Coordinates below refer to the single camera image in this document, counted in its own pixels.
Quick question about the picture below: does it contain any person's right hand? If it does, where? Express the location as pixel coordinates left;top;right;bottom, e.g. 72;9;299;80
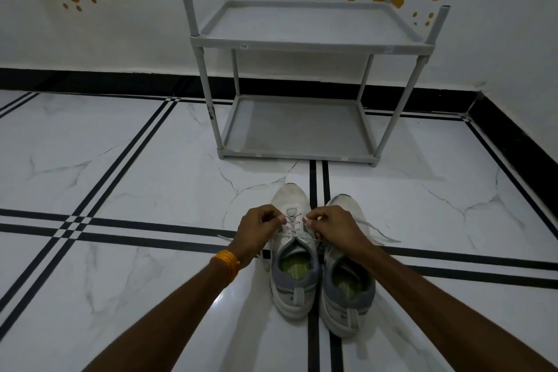
305;205;376;264

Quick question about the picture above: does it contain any white shoelace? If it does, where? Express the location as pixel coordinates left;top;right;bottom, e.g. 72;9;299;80
355;218;402;244
217;207;327;259

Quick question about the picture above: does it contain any orange thread wristband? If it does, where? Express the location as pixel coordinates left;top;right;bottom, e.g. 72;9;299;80
210;249;241;285

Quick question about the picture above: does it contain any white grey sneaker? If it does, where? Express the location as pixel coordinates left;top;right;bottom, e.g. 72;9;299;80
319;194;376;338
268;183;321;321

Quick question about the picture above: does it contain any grey plastic two-tier rack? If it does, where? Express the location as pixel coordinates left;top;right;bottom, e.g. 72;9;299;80
183;0;451;168

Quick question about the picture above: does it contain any person's right forearm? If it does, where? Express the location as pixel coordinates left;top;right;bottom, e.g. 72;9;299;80
361;244;558;372

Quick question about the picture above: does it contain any person's left hand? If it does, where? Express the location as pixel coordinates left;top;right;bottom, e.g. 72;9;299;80
227;205;288;271

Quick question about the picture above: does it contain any person's left forearm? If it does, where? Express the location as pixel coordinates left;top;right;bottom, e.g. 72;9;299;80
82;254;232;372

